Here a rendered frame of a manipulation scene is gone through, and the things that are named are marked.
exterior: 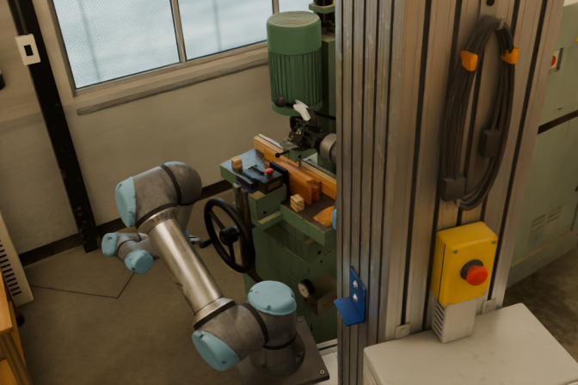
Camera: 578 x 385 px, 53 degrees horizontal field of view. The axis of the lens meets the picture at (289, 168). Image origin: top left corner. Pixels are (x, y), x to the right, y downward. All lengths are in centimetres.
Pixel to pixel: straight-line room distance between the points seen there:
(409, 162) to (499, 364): 42
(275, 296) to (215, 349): 20
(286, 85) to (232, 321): 82
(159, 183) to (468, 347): 83
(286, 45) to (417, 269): 100
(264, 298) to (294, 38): 81
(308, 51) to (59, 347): 186
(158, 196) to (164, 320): 152
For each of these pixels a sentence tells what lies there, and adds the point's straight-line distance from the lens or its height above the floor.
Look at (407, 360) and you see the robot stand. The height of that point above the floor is 123.
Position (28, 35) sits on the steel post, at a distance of 287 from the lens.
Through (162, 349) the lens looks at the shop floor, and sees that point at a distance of 282.
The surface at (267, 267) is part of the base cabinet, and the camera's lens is 230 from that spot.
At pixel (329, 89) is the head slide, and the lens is 199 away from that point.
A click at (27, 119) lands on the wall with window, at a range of 311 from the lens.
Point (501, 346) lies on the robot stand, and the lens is 115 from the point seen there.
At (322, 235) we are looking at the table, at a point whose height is 88.
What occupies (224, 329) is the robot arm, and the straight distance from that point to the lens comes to 141.
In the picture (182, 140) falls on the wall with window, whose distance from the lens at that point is 341.
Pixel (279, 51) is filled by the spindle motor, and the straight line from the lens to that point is 184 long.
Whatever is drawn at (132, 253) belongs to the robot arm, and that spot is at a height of 93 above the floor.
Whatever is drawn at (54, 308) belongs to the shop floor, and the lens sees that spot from 320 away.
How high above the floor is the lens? 207
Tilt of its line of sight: 32 degrees down
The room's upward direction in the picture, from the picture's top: 3 degrees counter-clockwise
